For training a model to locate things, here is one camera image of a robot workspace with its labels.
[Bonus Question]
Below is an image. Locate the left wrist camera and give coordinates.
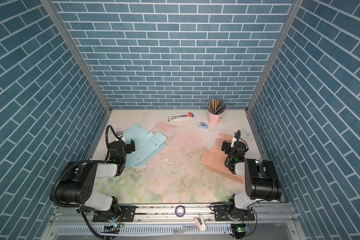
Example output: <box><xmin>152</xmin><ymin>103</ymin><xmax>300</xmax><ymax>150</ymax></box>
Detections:
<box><xmin>116</xmin><ymin>131</ymin><xmax>125</xmax><ymax>143</ymax></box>

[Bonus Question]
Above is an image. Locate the pink flat paper box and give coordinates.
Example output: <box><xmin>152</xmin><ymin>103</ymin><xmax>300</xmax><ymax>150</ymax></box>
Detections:
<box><xmin>201</xmin><ymin>134</ymin><xmax>245</xmax><ymax>184</ymax></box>

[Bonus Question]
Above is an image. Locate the left black corrugated cable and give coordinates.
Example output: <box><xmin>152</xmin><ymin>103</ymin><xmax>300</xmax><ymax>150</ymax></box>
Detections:
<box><xmin>49</xmin><ymin>124</ymin><xmax>121</xmax><ymax>208</ymax></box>

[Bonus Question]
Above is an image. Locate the metal base rail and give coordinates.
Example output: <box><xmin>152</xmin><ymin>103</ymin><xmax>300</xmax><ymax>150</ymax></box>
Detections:
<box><xmin>41</xmin><ymin>202</ymin><xmax>306</xmax><ymax>240</ymax></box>

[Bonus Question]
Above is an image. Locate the light blue paper box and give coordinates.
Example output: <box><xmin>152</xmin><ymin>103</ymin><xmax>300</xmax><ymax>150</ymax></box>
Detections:
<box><xmin>124</xmin><ymin>124</ymin><xmax>167</xmax><ymax>168</ymax></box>

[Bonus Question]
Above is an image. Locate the white pencil box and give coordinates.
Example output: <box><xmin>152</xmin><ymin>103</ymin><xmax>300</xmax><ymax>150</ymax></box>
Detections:
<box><xmin>168</xmin><ymin>112</ymin><xmax>194</xmax><ymax>122</ymax></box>

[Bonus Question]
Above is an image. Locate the blue small stapler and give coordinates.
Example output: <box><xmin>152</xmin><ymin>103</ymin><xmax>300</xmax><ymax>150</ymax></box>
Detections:
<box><xmin>200</xmin><ymin>122</ymin><xmax>209</xmax><ymax>129</ymax></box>

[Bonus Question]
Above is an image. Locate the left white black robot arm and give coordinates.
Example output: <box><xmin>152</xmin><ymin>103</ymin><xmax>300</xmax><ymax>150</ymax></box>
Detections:
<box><xmin>50</xmin><ymin>140</ymin><xmax>136</xmax><ymax>223</ymax></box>

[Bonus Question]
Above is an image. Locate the colored pencils bundle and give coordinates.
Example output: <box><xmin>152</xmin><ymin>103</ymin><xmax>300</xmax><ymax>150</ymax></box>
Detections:
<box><xmin>208</xmin><ymin>99</ymin><xmax>228</xmax><ymax>115</ymax></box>

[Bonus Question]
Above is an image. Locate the pink pen cup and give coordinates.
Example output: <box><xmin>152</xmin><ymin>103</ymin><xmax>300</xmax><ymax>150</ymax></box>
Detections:
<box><xmin>208</xmin><ymin>112</ymin><xmax>221</xmax><ymax>126</ymax></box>

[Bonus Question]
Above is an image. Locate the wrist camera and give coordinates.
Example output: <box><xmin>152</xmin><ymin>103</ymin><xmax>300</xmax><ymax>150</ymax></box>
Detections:
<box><xmin>231</xmin><ymin>130</ymin><xmax>241</xmax><ymax>148</ymax></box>
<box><xmin>116</xmin><ymin>131</ymin><xmax>125</xmax><ymax>143</ymax></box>

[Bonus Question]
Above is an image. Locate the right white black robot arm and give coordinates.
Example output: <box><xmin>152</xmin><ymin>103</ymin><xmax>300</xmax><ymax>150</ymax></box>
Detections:
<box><xmin>222</xmin><ymin>141</ymin><xmax>282</xmax><ymax>221</ymax></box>

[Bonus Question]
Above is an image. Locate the purple tape roll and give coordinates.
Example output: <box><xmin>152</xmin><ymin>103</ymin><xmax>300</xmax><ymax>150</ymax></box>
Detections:
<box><xmin>175</xmin><ymin>205</ymin><xmax>186</xmax><ymax>218</ymax></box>

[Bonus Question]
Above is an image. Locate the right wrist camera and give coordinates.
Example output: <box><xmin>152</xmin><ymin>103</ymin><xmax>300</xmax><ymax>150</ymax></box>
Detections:
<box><xmin>231</xmin><ymin>130</ymin><xmax>241</xmax><ymax>148</ymax></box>

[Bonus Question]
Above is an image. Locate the white pink small tool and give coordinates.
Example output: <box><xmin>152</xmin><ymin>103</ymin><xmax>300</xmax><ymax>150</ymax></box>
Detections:
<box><xmin>194</xmin><ymin>215</ymin><xmax>207</xmax><ymax>232</ymax></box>

